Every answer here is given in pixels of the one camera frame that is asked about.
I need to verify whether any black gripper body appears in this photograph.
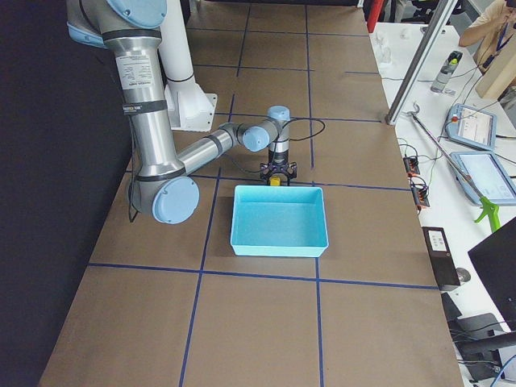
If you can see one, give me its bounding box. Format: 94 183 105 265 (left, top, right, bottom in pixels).
267 160 290 175

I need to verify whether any yellow beetle toy car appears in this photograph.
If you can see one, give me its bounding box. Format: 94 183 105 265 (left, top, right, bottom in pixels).
268 176 281 186

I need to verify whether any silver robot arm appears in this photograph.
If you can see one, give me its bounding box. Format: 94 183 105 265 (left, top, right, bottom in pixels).
67 1 297 224

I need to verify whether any light blue plastic bin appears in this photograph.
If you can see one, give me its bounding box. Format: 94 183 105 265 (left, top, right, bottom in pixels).
230 185 329 258

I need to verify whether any orange connector board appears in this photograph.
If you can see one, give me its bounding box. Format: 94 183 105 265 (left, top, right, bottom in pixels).
410 183 430 210
403 156 420 177

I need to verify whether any clear water bottle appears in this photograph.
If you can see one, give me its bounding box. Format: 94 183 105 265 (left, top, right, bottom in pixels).
431 51 463 93

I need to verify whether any black power box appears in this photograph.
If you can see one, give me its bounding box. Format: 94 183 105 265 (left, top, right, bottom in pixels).
422 227 460 291

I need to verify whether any upper teach pendant tablet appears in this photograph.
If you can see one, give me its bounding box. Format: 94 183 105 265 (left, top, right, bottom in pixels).
444 104 497 151

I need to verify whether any teach pendant tablet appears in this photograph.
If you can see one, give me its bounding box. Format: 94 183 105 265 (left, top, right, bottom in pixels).
444 104 497 151
450 151 515 206

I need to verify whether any red cylinder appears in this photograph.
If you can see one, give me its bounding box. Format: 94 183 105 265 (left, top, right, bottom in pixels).
367 0 384 33

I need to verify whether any lower teach pendant tablet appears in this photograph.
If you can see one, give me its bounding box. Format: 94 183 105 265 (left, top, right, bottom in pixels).
450 151 515 206

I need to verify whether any reacher grabber tool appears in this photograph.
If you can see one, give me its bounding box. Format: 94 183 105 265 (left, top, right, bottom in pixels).
407 102 501 233

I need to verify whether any black monitor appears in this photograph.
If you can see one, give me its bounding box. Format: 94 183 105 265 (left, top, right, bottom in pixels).
468 218 516 320

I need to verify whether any person in beige shirt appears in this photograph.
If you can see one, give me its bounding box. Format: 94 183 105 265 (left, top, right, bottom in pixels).
459 0 515 73

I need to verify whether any black monitor stand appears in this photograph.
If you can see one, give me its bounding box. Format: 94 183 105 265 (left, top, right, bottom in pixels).
441 293 515 382

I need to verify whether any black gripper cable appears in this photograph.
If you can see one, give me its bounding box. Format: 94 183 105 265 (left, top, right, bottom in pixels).
229 117 327 173

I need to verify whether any white pedestal column base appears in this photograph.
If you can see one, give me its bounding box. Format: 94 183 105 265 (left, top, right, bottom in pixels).
159 0 218 132

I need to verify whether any aluminium frame post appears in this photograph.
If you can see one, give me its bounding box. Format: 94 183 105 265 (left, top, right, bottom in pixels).
385 0 458 126

